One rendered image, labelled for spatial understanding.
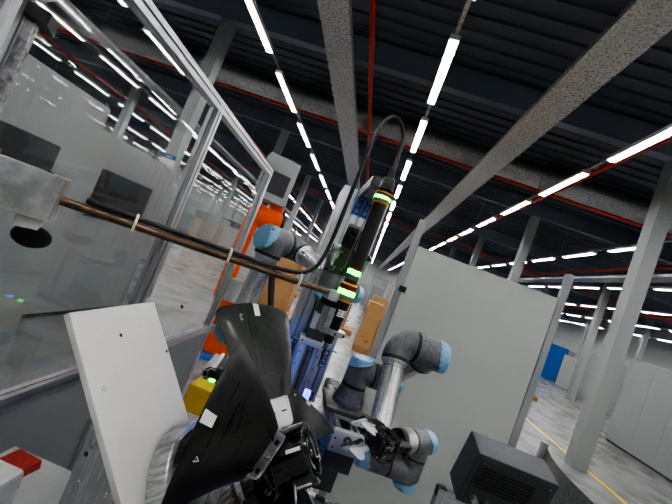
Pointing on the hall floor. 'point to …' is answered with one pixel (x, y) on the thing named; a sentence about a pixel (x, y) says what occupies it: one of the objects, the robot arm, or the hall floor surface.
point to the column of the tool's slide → (10, 26)
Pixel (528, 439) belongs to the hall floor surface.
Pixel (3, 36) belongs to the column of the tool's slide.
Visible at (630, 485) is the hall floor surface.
